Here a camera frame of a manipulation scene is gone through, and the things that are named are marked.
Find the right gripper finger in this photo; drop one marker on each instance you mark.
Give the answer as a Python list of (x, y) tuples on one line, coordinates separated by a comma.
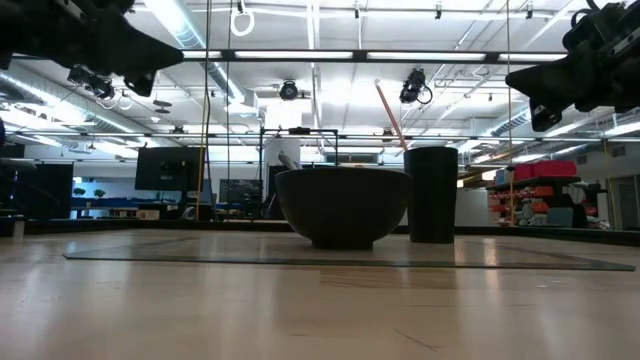
[(560, 65), (557, 90)]

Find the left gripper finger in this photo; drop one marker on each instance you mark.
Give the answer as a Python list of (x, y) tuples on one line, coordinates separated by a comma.
[(130, 35), (135, 60)]

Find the tall black cup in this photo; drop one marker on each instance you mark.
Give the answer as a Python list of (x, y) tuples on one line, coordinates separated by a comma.
[(431, 195)]

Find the orange straw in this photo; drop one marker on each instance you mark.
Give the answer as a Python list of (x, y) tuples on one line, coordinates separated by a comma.
[(391, 115)]

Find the iridescent rainbow utensil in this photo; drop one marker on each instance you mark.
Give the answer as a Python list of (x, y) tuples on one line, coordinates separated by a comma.
[(289, 161)]

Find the black bowl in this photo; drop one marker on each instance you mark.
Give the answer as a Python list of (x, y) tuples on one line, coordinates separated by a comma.
[(340, 210)]

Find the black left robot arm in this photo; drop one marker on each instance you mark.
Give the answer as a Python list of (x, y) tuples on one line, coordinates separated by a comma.
[(15, 25)]

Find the red storage bin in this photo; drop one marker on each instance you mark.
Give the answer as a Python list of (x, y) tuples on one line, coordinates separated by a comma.
[(550, 170)]

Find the storage shelf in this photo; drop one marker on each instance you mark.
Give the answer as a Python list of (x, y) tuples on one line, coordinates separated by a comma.
[(530, 182)]

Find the small green potted plant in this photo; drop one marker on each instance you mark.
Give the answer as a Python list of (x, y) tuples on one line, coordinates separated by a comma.
[(79, 192), (99, 192)]

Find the small dark screen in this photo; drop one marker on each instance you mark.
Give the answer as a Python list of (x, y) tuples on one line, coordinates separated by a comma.
[(240, 190)]

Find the black overhead light bar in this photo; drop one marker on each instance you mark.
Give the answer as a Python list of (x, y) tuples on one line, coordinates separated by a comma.
[(360, 56)]

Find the grey-bordered clear placemat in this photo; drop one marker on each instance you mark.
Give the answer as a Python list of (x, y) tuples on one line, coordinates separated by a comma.
[(200, 250)]

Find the black ceiling camera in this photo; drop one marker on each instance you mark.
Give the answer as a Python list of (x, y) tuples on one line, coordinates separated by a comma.
[(412, 85), (102, 90), (288, 91)]

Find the silver ventilation duct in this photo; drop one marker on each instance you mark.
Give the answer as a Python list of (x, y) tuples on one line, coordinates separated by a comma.
[(190, 35)]

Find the black wall monitor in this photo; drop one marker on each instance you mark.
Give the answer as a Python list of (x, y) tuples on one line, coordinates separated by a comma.
[(167, 170)]

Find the distant black frame rig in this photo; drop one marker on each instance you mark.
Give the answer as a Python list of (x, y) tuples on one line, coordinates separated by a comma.
[(300, 131)]

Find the small white post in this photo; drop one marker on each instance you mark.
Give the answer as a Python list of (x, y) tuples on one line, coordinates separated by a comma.
[(19, 227)]

